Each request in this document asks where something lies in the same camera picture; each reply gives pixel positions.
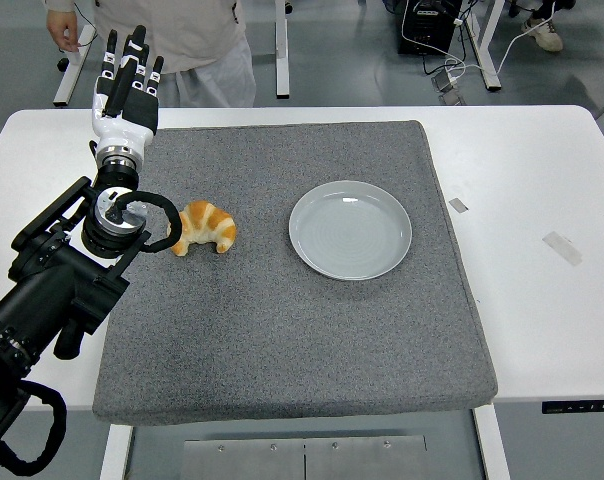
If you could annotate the person's hand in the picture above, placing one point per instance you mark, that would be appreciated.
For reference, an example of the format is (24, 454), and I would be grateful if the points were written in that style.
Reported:
(62, 27)

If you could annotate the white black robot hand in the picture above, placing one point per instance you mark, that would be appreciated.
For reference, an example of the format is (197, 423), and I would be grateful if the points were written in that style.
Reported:
(124, 132)

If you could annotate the golden croissant bread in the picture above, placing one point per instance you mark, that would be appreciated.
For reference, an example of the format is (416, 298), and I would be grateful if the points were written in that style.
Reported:
(207, 222)

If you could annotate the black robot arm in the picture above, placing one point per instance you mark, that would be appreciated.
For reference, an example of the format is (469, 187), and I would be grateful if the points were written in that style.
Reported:
(47, 295)

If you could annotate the light grey round plate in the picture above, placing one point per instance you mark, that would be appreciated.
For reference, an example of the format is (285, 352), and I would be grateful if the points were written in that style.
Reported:
(350, 230)

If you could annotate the grey metal plate with screws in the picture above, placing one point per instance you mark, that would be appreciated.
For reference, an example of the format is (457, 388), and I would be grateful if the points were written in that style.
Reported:
(302, 460)

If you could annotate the small black caster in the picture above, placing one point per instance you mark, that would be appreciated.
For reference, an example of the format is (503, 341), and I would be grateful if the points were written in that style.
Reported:
(62, 64)

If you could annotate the white desk leg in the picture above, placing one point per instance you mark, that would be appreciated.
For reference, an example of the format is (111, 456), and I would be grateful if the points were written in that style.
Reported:
(72, 75)
(281, 50)
(484, 55)

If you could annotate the person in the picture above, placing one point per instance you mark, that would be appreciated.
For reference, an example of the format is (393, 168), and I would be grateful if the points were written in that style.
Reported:
(182, 30)

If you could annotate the grey fabric mat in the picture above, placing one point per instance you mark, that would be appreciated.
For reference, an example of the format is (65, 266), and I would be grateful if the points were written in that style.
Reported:
(282, 325)

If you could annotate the black equipment box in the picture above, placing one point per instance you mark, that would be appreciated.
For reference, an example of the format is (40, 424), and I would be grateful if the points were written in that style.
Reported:
(427, 30)

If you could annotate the white table leg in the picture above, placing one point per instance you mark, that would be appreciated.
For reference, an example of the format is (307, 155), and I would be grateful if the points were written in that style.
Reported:
(116, 452)
(492, 445)

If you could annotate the small clear tape piece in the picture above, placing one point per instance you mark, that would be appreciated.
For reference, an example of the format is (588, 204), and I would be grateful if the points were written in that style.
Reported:
(458, 205)

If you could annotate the person's foot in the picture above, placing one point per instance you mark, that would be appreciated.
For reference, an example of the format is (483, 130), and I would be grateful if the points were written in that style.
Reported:
(544, 32)

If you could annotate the large clear tape piece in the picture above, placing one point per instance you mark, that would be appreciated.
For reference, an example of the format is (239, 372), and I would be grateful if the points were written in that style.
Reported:
(562, 248)

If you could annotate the black table control panel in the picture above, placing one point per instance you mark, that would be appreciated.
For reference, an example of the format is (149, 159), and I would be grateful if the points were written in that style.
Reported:
(582, 406)

